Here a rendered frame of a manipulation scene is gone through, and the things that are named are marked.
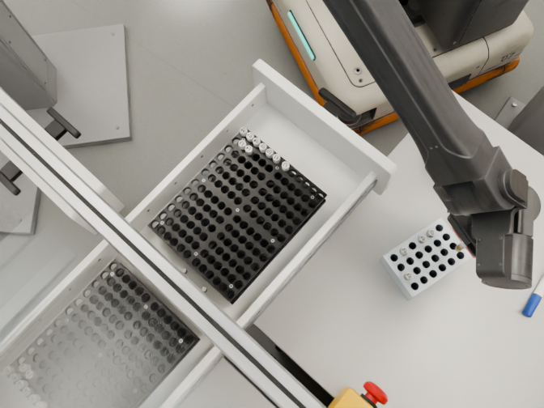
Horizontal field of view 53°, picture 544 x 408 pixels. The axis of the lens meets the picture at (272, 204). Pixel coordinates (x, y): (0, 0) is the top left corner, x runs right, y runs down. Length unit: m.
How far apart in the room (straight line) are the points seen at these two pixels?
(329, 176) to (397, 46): 0.40
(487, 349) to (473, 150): 0.45
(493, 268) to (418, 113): 0.21
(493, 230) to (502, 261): 0.04
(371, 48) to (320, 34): 1.16
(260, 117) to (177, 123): 0.98
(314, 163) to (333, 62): 0.78
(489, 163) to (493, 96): 1.41
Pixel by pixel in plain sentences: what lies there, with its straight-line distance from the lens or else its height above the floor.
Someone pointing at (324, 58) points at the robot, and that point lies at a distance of 1.69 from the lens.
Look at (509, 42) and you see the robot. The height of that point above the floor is 0.26.
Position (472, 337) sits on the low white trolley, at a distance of 1.00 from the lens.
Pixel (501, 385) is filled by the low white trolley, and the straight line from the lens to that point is 1.01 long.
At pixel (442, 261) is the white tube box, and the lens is 0.96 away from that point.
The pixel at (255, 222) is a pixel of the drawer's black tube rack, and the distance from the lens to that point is 0.84.
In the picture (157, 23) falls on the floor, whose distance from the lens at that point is 2.16.
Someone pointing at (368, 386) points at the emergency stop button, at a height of 0.89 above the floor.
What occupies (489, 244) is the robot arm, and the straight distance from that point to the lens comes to 0.70.
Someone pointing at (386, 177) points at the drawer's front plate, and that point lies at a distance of 0.87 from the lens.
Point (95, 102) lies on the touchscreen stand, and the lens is 2.01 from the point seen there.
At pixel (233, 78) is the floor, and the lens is 1.99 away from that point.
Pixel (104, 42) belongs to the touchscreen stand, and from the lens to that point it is 2.12.
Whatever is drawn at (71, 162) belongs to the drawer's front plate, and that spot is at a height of 0.93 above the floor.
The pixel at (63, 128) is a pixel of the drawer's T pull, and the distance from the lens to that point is 0.96.
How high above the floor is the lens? 1.71
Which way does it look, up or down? 73 degrees down
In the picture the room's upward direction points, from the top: 7 degrees counter-clockwise
